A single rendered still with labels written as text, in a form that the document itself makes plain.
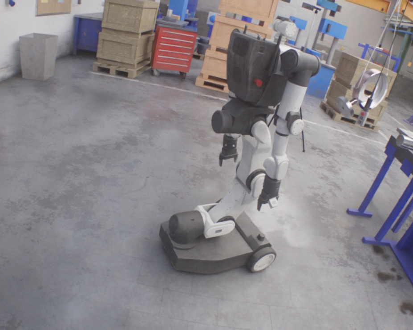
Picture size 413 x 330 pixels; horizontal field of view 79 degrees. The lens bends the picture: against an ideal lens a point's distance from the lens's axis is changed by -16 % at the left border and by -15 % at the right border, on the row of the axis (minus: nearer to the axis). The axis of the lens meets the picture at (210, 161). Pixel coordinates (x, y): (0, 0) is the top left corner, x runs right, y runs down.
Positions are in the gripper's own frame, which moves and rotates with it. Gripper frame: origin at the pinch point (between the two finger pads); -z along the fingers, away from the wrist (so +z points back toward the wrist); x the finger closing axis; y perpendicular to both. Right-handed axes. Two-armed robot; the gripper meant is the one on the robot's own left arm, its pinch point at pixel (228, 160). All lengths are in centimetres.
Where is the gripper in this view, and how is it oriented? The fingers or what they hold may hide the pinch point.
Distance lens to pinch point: 190.1
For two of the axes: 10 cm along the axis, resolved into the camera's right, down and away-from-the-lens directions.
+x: 9.0, -2.2, 3.9
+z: 0.5, -8.2, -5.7
